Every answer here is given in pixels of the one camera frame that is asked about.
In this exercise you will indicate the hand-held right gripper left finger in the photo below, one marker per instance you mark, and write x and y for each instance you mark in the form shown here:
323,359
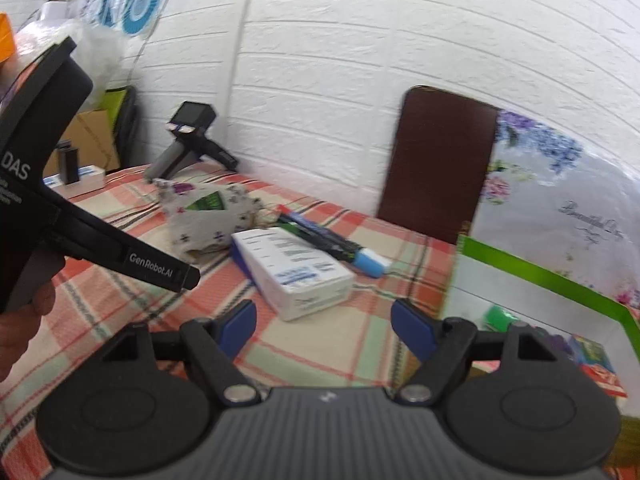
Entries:
241,321

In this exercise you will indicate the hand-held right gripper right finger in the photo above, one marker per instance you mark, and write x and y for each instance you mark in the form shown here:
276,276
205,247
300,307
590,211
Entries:
410,325

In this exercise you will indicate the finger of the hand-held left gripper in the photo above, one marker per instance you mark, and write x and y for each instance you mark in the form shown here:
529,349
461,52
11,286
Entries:
145,262

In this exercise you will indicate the floral fabric pouch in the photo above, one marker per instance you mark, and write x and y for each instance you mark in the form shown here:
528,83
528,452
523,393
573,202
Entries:
192,230

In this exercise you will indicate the white and blue box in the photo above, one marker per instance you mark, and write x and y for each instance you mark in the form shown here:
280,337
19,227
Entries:
295,270

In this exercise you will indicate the black marker white cap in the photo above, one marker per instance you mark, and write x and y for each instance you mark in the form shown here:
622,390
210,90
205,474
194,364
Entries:
325,247

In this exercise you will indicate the black marker blue cap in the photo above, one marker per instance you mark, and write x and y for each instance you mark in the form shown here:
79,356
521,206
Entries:
320,232

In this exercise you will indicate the green cardboard box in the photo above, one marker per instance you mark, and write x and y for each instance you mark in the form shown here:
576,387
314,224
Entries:
525,266

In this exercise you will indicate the person's left hand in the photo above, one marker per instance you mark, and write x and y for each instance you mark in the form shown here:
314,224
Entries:
20,335

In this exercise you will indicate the plaid blanket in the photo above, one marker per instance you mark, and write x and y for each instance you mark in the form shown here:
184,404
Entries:
150,310

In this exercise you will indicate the small black upright block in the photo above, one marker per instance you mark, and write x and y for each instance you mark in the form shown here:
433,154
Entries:
69,162

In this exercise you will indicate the brown cardboard box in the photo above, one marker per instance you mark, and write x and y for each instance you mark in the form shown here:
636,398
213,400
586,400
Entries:
95,135

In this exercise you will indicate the small white box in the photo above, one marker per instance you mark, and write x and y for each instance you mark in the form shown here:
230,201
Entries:
90,180

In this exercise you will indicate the black bag green trim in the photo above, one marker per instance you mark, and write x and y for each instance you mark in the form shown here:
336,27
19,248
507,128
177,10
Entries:
125,125

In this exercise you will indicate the orange container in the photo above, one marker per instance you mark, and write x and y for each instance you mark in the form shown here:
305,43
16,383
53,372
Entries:
5,35

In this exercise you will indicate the small green box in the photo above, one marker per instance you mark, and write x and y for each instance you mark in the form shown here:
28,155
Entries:
500,317

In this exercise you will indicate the clear plastic bag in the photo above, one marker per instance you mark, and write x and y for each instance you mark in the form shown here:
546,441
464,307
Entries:
102,60

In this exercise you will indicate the brown wooden headboard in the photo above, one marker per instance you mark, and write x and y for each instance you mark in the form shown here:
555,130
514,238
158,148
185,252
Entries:
435,160

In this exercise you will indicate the floral pillow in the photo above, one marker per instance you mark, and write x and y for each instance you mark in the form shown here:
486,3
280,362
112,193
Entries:
550,210

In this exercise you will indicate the blue card box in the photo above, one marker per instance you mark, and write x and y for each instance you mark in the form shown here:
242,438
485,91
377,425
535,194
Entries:
590,351

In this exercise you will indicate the red card pack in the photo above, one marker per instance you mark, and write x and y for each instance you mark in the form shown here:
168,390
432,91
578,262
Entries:
605,381

